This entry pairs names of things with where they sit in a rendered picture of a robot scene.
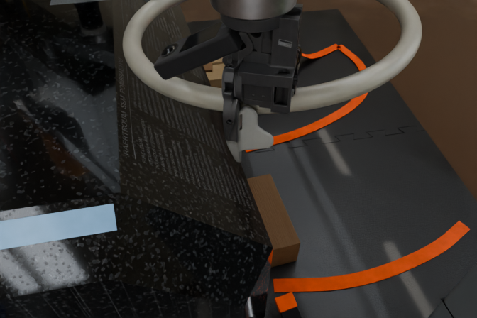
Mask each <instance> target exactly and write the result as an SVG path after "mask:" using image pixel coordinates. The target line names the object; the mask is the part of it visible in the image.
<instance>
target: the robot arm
mask: <svg viewBox="0 0 477 318"><path fill-rule="evenodd" d="M296 3H297V0H210V4H211V5H212V7H213V9H215V10H216V11H217V12H219V13H220V16H221V21H220V22H218V23H215V24H214V25H212V26H210V27H207V28H205V29H203V30H201V31H198V32H196V33H194V34H192V35H189V36H187V37H186V38H183V39H181V40H179V41H177V42H175V43H172V44H169V45H168V46H166V47H165V48H164V49H163V51H162V53H161V54H160V57H159V58H158V59H157V61H156V62H155V64H154V69H155V70H156V72H157V73H158V74H159V75H160V76H161V77H162V78H163V79H164V80H168V79H170V78H173V77H176V76H178V75H181V74H183V73H185V72H188V71H190V70H193V69H195V68H198V67H201V66H203V65H206V64H208V63H210V62H213V61H215V60H218V59H220V58H223V59H222V62H223V63H224V64H225V66H224V69H223V73H222V88H221V90H222V96H223V99H224V104H223V125H224V134H225V139H226V142H227V146H228V147H229V150H230V151H231V154H232V155H233V157H234V159H235V160H236V162H241V155H242V151H243V150H255V149H265V148H270V147H271V146H272V145H273V142H274V140H273V136H272V135H271V134H270V133H268V132H267V131H264V130H263V129H261V128H260V127H259V126H258V115H259V114H257V113H256V111H255V110H254V109H252V108H251V107H249V106H244V107H242V108H241V103H240V102H244V104H252V105H258V106H259V107H262V108H267V109H270V112H274V113H280V114H290V106H291V98H292V97H293V95H294V94H295V92H296V88H297V81H298V74H297V73H298V70H299V66H300V58H301V57H302V49H301V47H300V45H298V43H299V34H300V21H301V18H302V8H303V4H296ZM275 94H276V97H275Z"/></svg>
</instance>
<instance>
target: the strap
mask: <svg viewBox="0 0 477 318"><path fill-rule="evenodd" d="M338 49H339V50H340V51H341V52H342V53H344V54H345V55H346V56H348V57H349V58H350V59H351V60H352V61H353V62H354V63H355V64H356V66H357V68H358V70H359V71H361V70H364V69H366V66H365V65H364V64H363V62H362V61H361V60H360V59H359V58H358V57H357V56H356V55H354V54H353V53H352V52H351V51H350V50H348V49H347V48H346V47H344V46H343V45H337V44H334V45H332V46H329V47H328V48H325V49H323V50H320V51H319V52H316V53H312V54H309V55H307V54H303V53H302V56H304V57H307V58H310V59H315V58H318V57H322V56H324V55H327V54H329V53H331V52H333V51H335V50H338ZM367 94H368V93H365V94H363V95H361V96H359V97H356V98H353V99H352V100H351V101H350V102H349V103H348V104H346V105H345V106H343V107H341V108H340V109H339V110H337V111H335V112H334V113H332V114H330V115H328V116H326V117H324V118H323V119H320V120H318V121H315V122H314V123H312V124H309V125H307V126H304V127H302V128H299V129H296V130H294V131H291V132H288V133H284V134H281V135H279V136H273V140H274V142H273V145H275V144H279V143H283V142H286V141H290V140H292V139H295V138H299V137H300V136H304V135H306V134H308V133H311V132H313V131H316V130H318V129H320V128H323V127H325V126H327V125H329V124H331V123H333V122H334V121H336V120H338V119H340V118H341V117H343V116H345V115H347V114H348V113H349V112H351V111H353V110H354V109H355V108H356V107H357V106H358V105H359V104H360V103H361V102H362V101H363V100H364V99H365V98H366V95H367ZM469 230H470V228H468V227H467V226H466V225H464V224H463V223H461V222H460V221H458V222H457V223H456V224H455V225H453V226H452V227H451V228H450V229H449V230H448V231H447V232H446V233H445V234H444V235H442V236H441V237H440V238H438V239H437V240H436V241H434V242H432V243H430V244H429V245H427V246H425V247H424V248H421V249H420V250H418V251H415V252H414V253H411V254H409V255H407V256H404V257H402V258H399V259H397V260H395V261H392V262H390V263H386V264H384V265H381V266H378V267H375V268H371V269H369V270H364V271H361V272H357V273H351V274H347V275H338V276H332V277H323V278H281V279H273V284H274V292H315V291H329V290H342V289H346V288H351V287H358V286H362V285H367V284H370V283H375V282H378V281H380V280H384V279H387V278H390V277H392V276H395V275H398V274H401V273H403V272H405V271H407V270H410V269H412V268H415V267H417V266H419V265H421V264H423V263H425V262H427V261H429V260H431V259H433V258H435V257H436V256H438V255H440V254H441V253H443V252H445V251H446V250H447V249H449V248H450V247H452V246H453V245H454V244H455V243H456V242H457V241H458V240H459V239H460V238H461V237H462V236H463V235H465V234H466V233H467V232H468V231H469Z"/></svg>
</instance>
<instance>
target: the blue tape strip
mask: <svg viewBox="0 0 477 318"><path fill-rule="evenodd" d="M116 230H117V228H116V218H115V213H114V204H105V205H101V206H95V207H87V208H82V209H74V210H69V211H64V212H55V213H51V214H42V215H38V216H29V217H24V218H20V219H11V220H6V221H0V250H1V249H6V248H14V247H19V246H27V245H31V244H36V243H44V242H49V241H56V240H61V239H69V238H74V237H78V236H86V235H91V234H99V233H104V232H108V231H116Z"/></svg>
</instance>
